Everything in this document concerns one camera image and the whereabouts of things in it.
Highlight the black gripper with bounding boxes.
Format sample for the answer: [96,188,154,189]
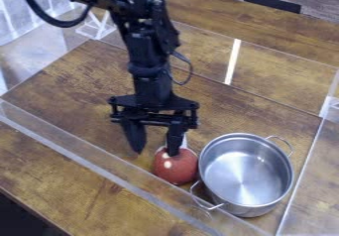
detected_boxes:
[108,94,200,157]

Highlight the red white plush mushroom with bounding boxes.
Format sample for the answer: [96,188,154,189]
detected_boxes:
[152,139,199,185]

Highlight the silver metal pot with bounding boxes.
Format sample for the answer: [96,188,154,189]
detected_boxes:
[190,133,294,218]

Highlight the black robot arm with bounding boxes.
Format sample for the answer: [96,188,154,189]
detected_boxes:
[73,0,199,156]

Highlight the black bar on table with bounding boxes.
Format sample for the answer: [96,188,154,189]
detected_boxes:
[240,0,302,14]

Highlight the clear acrylic triangle bracket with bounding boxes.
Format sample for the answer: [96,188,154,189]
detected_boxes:
[76,11,116,40]

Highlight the clear acrylic enclosure wall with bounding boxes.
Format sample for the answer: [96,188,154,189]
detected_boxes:
[0,0,339,236]

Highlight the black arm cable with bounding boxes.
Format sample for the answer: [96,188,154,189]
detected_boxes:
[16,0,93,29]

